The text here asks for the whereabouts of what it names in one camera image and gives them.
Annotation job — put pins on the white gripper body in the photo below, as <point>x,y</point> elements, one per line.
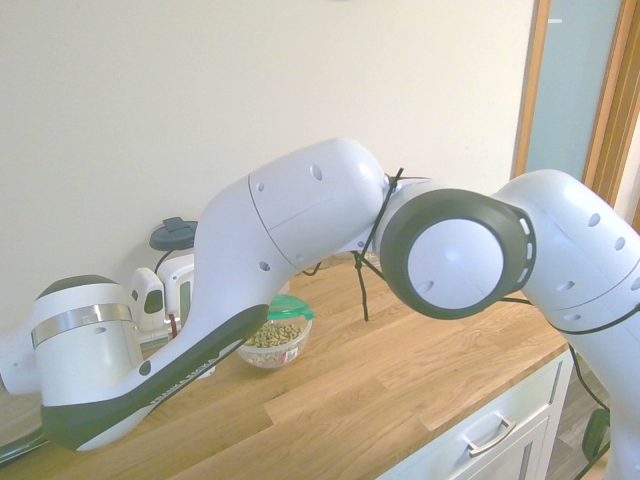
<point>177,280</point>

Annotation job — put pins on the green round container lid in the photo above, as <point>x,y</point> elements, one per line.
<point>287,305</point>

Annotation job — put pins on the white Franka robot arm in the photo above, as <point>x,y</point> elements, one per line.
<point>300,210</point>

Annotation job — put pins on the clear cereal food container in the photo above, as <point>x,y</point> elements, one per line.
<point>272,350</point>

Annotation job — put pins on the grey door panel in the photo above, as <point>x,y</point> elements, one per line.
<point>575,75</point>

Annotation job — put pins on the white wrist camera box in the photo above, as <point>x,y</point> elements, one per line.
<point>147,300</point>

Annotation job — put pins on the wooden door frame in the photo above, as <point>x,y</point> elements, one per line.
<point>532,75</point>

